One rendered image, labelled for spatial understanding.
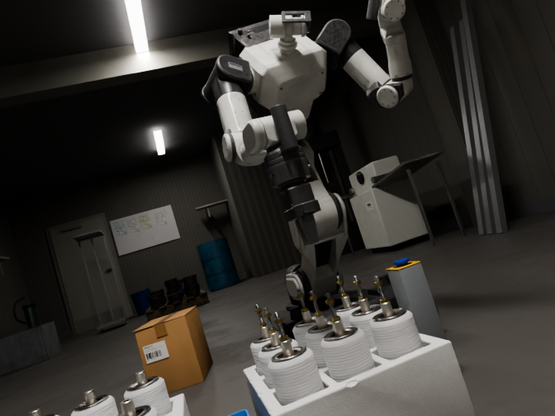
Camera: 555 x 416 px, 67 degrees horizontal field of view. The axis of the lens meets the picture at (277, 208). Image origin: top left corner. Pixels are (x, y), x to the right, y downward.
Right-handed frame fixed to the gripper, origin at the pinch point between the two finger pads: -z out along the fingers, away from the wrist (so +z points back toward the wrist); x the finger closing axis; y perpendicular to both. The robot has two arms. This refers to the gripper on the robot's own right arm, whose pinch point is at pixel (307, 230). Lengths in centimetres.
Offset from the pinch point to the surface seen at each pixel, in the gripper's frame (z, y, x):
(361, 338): -24.0, 2.6, 4.0
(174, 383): -45, -44, -111
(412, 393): -36.3, 7.7, 7.9
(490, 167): 6, 238, -212
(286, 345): -20.7, -12.1, 1.2
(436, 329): -34.8, 30.3, -15.7
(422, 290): -24.0, 30.1, -15.7
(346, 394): -31.5, -5.0, 7.9
